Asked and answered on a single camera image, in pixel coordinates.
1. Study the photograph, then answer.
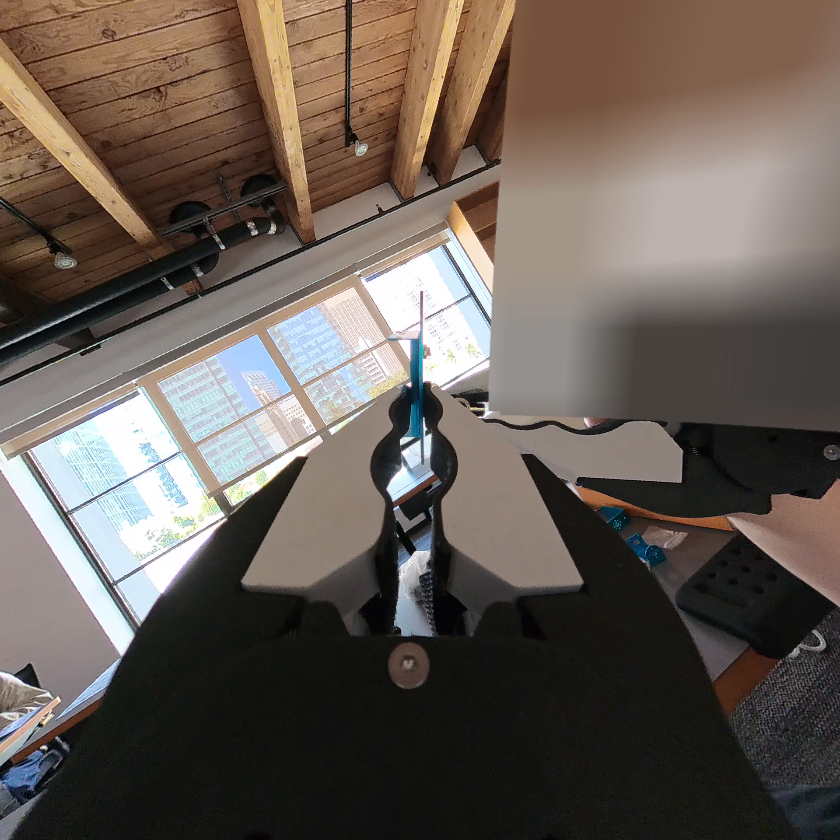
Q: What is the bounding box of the cardboard box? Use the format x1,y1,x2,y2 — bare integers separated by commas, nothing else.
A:
577,487,736,531

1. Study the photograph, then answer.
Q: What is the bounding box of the wooden shelf unit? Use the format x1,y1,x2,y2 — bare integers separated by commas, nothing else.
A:
448,180,501,296

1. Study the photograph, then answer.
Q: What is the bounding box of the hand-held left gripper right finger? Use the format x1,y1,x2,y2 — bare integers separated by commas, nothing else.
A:
425,382,585,636

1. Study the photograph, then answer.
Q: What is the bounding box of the black perforated pad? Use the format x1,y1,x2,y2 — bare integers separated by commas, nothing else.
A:
676,535,837,658

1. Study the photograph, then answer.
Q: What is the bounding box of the bag of black parts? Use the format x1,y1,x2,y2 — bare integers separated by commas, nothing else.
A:
399,550,439,636

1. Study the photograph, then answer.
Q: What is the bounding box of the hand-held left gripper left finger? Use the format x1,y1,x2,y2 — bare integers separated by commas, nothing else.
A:
240,386,409,636

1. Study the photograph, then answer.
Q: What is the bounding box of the tall city-view window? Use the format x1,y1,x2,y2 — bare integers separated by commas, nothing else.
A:
0,223,493,631

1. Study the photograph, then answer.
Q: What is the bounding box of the person's dark clothing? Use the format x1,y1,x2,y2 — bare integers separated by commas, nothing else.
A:
771,784,840,840

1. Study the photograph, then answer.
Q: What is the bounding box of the ceiling track light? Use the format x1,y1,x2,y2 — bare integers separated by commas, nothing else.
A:
0,197,78,271
344,0,370,158

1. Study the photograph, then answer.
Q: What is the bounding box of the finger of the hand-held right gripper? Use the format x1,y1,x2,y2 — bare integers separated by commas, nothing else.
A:
482,416,686,485

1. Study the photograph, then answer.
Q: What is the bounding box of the black ceiling pipe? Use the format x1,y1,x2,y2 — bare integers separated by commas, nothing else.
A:
0,177,290,368

